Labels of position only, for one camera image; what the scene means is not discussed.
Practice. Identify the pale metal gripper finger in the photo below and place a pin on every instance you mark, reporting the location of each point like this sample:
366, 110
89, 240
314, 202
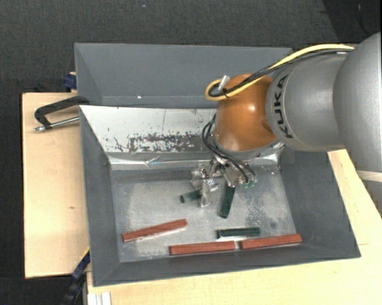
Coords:
196, 176
206, 195

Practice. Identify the dark green flat block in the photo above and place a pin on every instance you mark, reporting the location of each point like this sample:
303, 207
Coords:
238, 232
189, 197
227, 201

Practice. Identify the red-brown flat block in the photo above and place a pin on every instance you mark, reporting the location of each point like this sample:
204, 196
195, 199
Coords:
154, 230
270, 241
202, 248

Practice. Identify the grey metal bin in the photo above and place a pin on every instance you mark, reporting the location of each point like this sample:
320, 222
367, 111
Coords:
150, 72

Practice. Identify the pale wood flat board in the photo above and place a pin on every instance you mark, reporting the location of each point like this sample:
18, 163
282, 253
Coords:
51, 191

